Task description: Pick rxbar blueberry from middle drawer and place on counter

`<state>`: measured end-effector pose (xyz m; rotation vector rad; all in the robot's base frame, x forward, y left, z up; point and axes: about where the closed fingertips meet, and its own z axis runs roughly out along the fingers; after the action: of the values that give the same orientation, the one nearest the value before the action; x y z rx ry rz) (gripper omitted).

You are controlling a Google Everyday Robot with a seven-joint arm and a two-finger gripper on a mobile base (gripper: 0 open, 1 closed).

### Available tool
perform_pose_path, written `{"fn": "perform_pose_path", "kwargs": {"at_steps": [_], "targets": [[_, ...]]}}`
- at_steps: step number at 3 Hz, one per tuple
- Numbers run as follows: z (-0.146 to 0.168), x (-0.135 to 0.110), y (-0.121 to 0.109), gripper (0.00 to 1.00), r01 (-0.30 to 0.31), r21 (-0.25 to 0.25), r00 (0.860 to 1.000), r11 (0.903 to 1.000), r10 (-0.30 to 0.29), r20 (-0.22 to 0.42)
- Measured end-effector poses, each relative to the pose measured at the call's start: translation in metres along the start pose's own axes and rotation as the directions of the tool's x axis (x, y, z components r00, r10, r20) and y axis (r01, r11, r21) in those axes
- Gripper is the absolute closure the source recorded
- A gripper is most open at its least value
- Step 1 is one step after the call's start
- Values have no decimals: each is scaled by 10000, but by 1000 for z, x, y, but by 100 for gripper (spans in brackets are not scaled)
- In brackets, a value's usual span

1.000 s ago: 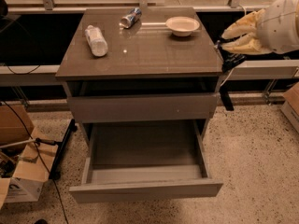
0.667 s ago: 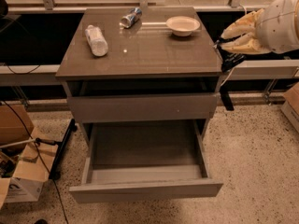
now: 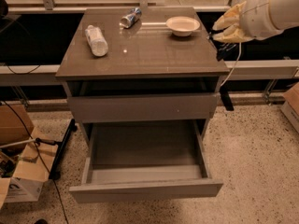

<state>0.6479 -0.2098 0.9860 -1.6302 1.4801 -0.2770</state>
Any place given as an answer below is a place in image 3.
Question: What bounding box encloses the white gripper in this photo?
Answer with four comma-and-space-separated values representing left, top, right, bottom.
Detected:
212, 0, 282, 43

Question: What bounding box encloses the dark rxbar blueberry bar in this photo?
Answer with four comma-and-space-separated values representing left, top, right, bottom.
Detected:
208, 32, 238, 61

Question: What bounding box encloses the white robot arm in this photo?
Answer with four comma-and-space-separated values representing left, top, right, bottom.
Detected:
212, 0, 299, 43

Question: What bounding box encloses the grey drawer cabinet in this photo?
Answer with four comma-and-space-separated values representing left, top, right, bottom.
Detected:
56, 7, 228, 139

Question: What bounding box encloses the closed grey top drawer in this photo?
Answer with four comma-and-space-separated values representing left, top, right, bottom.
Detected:
67, 93, 219, 123

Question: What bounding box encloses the open grey middle drawer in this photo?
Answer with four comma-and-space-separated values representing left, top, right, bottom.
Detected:
70, 120, 222, 203

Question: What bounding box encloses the white paper bowl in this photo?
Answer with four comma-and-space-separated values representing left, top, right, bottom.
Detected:
165, 16, 200, 37

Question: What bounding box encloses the cardboard box at right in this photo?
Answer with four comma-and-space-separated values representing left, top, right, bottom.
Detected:
281, 82, 299, 133

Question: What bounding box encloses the crushed blue silver can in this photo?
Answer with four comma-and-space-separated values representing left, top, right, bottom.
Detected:
120, 7, 142, 29

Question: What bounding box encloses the clear plastic water bottle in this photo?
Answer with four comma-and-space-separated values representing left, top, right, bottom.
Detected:
85, 25, 108, 57

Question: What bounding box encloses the black stand leg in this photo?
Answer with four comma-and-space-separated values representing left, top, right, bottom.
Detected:
49, 119, 78, 180

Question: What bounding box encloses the open cardboard box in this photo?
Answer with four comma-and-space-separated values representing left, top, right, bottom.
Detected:
0, 105, 58, 207

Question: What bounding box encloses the white cable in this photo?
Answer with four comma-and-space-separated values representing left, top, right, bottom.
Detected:
220, 42, 243, 89

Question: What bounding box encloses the black floor cable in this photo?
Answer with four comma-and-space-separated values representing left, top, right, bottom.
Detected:
0, 99, 70, 224

